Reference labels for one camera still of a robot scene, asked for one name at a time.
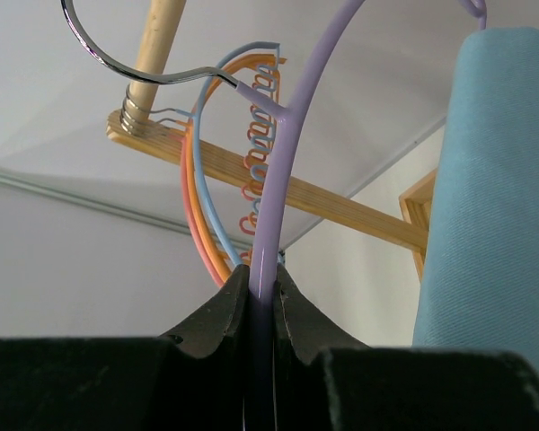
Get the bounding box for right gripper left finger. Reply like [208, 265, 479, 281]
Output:
[161, 265, 250, 359]

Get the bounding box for blue trousers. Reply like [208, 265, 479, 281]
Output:
[413, 28, 539, 367]

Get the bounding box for blue clothes hanger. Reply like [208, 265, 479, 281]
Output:
[152, 40, 288, 270]

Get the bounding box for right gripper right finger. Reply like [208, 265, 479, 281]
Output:
[274, 264, 368, 364]

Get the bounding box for orange clothes hanger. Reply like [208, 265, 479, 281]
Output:
[155, 49, 288, 279]

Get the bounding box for purple clothes hanger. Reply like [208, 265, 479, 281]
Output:
[60, 0, 489, 431]

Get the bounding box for pink clothes hanger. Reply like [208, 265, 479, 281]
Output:
[161, 75, 270, 288]

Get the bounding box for wooden clothes rack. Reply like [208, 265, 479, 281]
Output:
[105, 0, 437, 284]

